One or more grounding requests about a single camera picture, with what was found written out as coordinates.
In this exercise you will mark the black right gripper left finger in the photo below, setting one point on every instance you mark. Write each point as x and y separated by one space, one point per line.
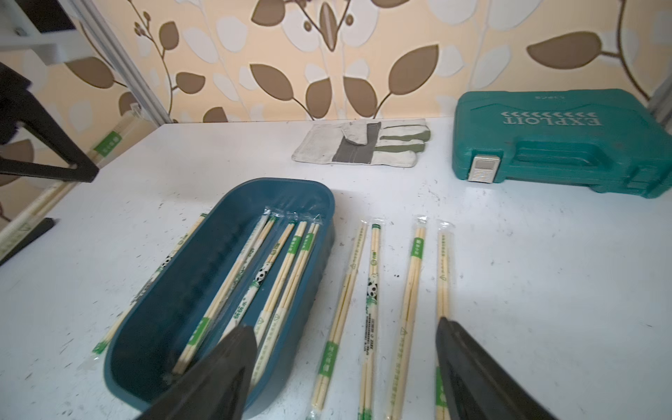
214 388

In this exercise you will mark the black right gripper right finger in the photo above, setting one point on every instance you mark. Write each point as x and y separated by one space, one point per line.
475 385

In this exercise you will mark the green plastic tool case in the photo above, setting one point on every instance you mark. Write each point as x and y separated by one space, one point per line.
603 139

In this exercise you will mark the aluminium frame post left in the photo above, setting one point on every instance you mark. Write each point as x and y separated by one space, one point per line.
98 28

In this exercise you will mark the grey white work glove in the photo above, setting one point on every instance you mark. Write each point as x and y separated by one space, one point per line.
395 143

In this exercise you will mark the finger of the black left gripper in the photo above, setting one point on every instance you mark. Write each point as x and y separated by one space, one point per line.
20 109

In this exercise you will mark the teal plastic storage box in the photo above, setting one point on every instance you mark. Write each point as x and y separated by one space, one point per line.
149 342

